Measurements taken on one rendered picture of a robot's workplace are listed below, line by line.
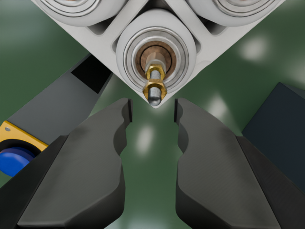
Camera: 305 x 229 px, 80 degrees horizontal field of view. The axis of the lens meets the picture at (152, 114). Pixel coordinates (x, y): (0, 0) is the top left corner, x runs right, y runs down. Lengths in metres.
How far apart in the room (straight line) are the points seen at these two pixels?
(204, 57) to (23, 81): 0.48
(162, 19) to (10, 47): 0.45
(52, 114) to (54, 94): 0.04
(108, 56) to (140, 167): 0.49
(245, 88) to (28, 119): 0.49
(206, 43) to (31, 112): 0.25
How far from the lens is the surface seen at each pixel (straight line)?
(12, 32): 0.58
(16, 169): 0.26
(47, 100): 0.28
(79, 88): 0.33
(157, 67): 0.18
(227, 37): 0.30
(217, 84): 0.53
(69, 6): 0.23
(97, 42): 0.30
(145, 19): 0.22
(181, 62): 0.22
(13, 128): 0.24
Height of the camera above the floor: 0.46
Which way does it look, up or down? 58 degrees down
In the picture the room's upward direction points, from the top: 177 degrees counter-clockwise
